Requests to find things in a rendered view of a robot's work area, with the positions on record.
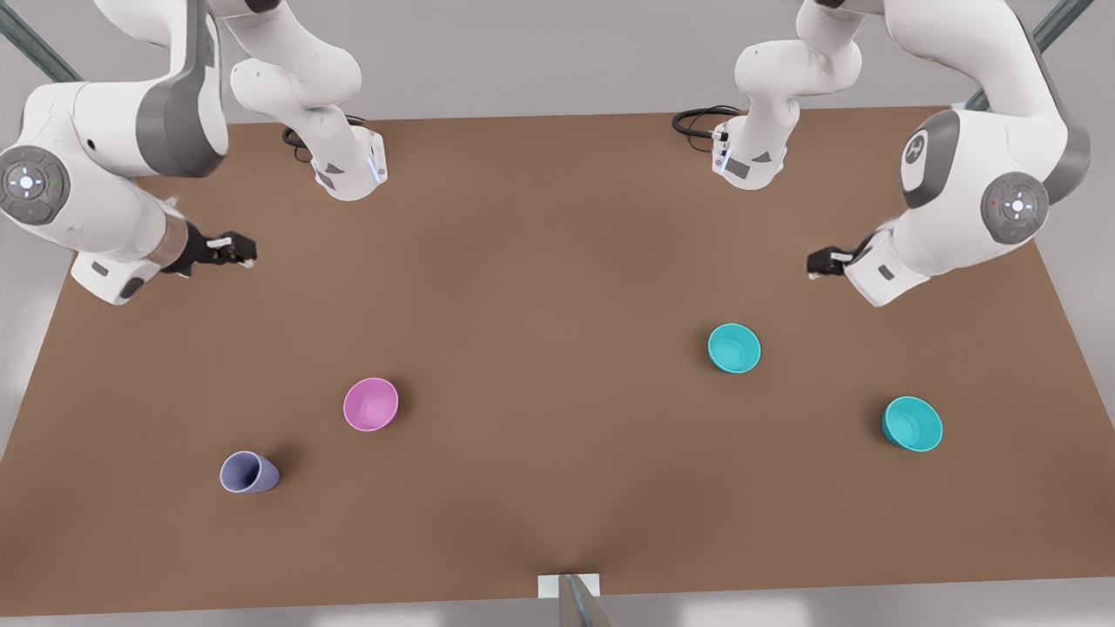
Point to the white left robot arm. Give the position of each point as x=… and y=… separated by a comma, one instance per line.
x=984, y=165

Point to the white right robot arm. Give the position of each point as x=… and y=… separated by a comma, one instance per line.
x=104, y=131

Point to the teal blue bowl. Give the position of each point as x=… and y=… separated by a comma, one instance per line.
x=734, y=348
x=912, y=424

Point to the pink bowl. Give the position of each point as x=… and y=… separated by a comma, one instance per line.
x=370, y=405

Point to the lavender cup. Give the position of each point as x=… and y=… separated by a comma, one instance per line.
x=248, y=473

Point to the silver frame post with foot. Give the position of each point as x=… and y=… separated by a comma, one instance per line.
x=575, y=601

